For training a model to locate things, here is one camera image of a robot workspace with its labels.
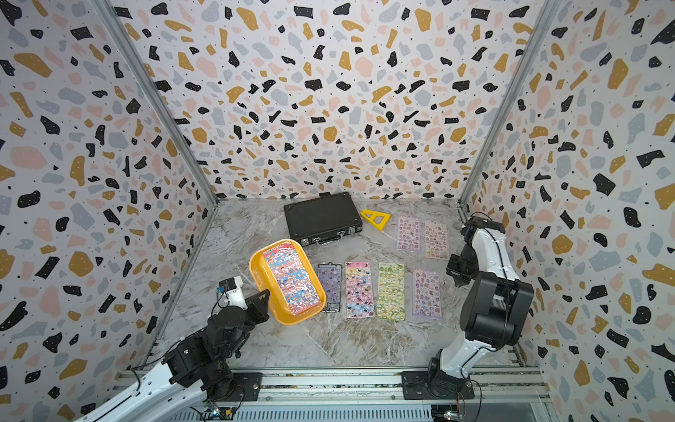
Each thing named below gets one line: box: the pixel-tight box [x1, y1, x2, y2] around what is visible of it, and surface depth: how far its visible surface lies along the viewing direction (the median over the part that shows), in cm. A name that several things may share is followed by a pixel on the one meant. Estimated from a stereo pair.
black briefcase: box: [283, 191, 363, 248], surface depth 112 cm
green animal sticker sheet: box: [377, 262, 406, 321], surface depth 95 cm
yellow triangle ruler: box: [360, 209, 392, 232], surface depth 118 cm
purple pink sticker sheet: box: [412, 268, 443, 320], surface depth 94 cm
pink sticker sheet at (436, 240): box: [424, 220, 450, 261], surface depth 111 cm
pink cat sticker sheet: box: [344, 261, 376, 320], surface depth 96 cm
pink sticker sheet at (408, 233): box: [396, 214, 421, 252], surface depth 113 cm
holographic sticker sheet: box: [317, 261, 343, 313], surface depth 99 cm
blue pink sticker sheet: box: [261, 241, 321, 316], surface depth 83 cm
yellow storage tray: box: [248, 239, 327, 326], surface depth 83 cm
